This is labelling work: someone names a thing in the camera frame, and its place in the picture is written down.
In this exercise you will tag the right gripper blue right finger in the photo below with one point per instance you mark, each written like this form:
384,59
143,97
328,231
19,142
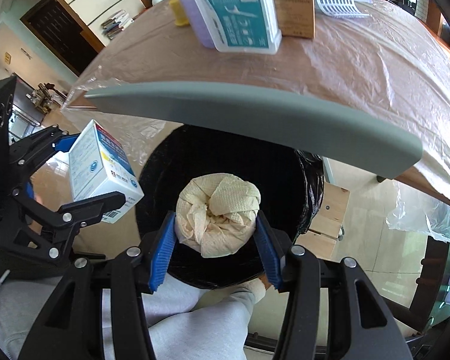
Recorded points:
271,246

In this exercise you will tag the purple plastic container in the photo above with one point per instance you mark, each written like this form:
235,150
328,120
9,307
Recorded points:
197,23

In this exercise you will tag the brown cardboard box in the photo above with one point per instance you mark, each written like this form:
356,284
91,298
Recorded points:
295,18

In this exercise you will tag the grey table edge guard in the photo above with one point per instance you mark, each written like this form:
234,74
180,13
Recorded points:
302,122

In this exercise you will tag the grey sweatpants leg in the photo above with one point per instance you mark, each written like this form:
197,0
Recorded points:
177,328

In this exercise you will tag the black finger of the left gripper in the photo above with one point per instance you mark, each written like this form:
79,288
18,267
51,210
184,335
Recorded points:
71,215

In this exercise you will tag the wooden stool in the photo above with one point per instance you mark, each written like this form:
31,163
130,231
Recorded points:
326,227

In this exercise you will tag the dark wooden chair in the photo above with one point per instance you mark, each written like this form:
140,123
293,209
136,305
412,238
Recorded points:
428,307

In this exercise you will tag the clear plastic table cover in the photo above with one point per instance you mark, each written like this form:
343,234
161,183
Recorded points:
386,64

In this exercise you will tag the teal dental floss box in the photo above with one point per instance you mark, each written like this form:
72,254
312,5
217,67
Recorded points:
242,26

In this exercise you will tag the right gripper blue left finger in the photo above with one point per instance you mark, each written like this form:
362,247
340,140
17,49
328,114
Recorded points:
161,252

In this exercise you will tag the beige paper towel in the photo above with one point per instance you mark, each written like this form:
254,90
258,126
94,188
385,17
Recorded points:
215,214

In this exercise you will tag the white blue medicine box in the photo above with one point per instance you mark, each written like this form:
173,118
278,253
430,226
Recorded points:
99,165

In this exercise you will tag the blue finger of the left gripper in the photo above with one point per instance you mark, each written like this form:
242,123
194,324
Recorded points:
63,143

